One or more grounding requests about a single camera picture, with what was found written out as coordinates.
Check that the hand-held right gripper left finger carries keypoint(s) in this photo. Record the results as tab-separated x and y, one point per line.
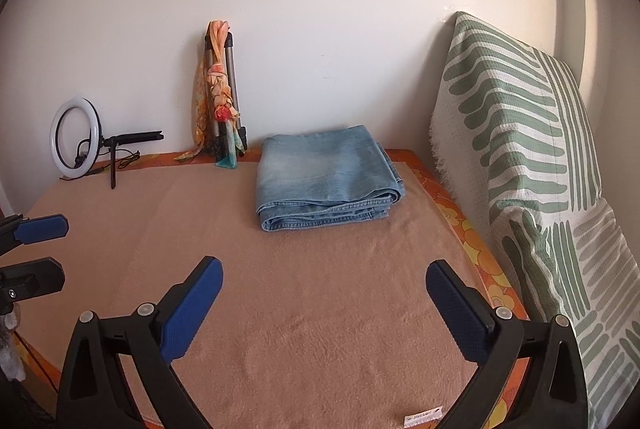
192	304

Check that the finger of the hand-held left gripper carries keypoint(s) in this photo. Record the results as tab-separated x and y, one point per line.
40	228
35	279

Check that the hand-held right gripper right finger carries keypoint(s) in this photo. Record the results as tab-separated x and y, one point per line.
455	309

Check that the light blue denim pants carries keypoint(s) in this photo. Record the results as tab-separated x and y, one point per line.
320	174

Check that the orange floral bedsheet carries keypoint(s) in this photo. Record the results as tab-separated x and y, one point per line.
475	249

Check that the beige blanket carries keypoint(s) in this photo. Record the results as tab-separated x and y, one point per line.
300	309

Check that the small black tripod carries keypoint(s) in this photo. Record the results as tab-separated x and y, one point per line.
135	137

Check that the orange patterned scarf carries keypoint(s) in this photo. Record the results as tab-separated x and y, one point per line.
220	79

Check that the folded silver tripod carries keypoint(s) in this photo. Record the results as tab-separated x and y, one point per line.
231	59

